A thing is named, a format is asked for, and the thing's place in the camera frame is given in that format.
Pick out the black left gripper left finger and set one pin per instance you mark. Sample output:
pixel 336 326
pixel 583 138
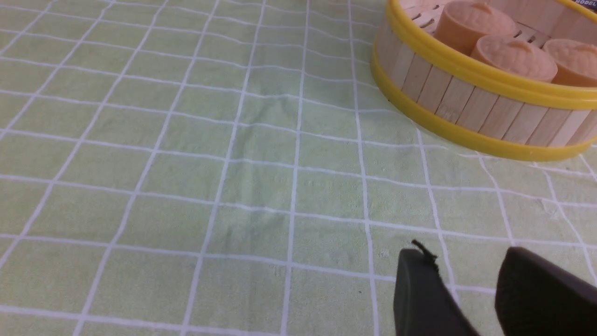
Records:
pixel 423 305

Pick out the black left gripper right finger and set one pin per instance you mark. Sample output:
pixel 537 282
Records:
pixel 535 297

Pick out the bamboo steamer basket base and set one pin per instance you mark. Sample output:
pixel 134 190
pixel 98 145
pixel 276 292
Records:
pixel 477 105

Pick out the front left orange bun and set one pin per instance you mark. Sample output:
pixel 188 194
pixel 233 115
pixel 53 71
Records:
pixel 516 57

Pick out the back orange toy bun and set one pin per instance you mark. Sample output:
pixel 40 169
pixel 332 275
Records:
pixel 463 22

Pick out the green checkered tablecloth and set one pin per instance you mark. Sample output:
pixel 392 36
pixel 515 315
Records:
pixel 229 167

